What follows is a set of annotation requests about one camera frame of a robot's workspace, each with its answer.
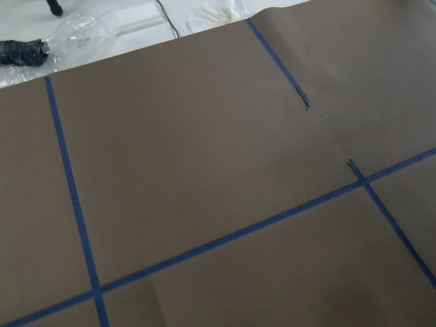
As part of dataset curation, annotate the folded dark blue umbrella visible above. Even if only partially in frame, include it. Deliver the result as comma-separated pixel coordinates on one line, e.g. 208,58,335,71
1,39,50,67

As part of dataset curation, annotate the black cable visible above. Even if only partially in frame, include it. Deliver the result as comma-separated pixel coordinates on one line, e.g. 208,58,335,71
155,0,181,37

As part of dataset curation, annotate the white plastic strip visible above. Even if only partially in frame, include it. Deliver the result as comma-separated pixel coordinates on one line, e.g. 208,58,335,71
114,2,165,37

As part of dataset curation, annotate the crumpled white tissue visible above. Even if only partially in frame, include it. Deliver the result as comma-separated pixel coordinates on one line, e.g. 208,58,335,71
185,1,255,33

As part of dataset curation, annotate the black camera tripod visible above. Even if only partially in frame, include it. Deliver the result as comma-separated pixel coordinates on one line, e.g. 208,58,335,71
46,0,63,17

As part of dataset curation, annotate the crumpled clear plastic wrap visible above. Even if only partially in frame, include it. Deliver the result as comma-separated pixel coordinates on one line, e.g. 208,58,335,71
1,10,116,88

